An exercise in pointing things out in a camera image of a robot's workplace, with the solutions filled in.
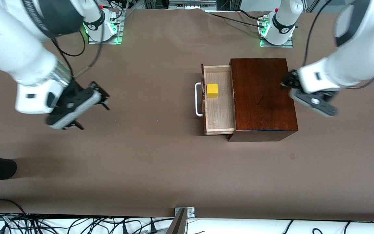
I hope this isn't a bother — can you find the wooden drawer with white handle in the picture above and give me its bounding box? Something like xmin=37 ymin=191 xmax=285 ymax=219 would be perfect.
xmin=195 ymin=63 xmax=237 ymax=136

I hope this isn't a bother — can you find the yellow cube block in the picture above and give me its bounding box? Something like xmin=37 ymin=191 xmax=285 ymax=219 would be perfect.
xmin=206 ymin=83 xmax=219 ymax=98

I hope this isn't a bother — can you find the dark wooden drawer cabinet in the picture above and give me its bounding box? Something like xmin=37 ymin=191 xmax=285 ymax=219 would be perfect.
xmin=228 ymin=58 xmax=299 ymax=142

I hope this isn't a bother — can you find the thin aluminium strut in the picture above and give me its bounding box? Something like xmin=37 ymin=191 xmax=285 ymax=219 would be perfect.
xmin=305 ymin=0 xmax=321 ymax=13

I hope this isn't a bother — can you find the brown paper table cover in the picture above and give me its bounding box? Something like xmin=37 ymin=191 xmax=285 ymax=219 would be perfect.
xmin=0 ymin=6 xmax=374 ymax=222

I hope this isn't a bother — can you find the grey control device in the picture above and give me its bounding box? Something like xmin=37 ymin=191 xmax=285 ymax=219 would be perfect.
xmin=168 ymin=0 xmax=217 ymax=8

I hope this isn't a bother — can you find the white lower surface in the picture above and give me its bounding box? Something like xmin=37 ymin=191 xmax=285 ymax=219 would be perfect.
xmin=0 ymin=214 xmax=374 ymax=234

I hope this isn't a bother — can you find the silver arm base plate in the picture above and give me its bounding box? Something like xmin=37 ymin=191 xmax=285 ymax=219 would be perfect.
xmin=88 ymin=8 xmax=123 ymax=45
xmin=259 ymin=15 xmax=294 ymax=48

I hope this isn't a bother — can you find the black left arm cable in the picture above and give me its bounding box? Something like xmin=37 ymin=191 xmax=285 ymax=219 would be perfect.
xmin=302 ymin=0 xmax=374 ymax=90

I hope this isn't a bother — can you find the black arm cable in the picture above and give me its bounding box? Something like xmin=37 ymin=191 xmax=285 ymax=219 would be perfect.
xmin=302 ymin=0 xmax=374 ymax=90
xmin=51 ymin=10 xmax=105 ymax=78

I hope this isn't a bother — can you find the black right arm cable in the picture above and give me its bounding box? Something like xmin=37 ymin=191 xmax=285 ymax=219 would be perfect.
xmin=51 ymin=10 xmax=105 ymax=78

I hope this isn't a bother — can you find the black base power cable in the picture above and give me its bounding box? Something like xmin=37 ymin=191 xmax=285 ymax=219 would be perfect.
xmin=206 ymin=9 xmax=267 ymax=28

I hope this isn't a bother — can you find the black base cable bundle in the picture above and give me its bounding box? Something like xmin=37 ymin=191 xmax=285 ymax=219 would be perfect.
xmin=101 ymin=0 xmax=135 ymax=26

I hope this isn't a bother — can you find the long black looping cable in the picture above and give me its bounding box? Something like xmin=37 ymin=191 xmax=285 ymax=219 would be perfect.
xmin=0 ymin=198 xmax=29 ymax=217

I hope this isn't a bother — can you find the black power plug cable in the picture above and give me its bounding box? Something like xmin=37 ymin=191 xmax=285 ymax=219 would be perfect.
xmin=109 ymin=217 xmax=132 ymax=234
xmin=138 ymin=217 xmax=161 ymax=234

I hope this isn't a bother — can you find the grey aluminium post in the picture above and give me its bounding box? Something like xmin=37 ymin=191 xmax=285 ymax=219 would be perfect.
xmin=166 ymin=208 xmax=188 ymax=234

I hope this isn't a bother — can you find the silver edge bracket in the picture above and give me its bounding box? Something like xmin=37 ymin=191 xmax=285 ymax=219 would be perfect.
xmin=174 ymin=206 xmax=195 ymax=218

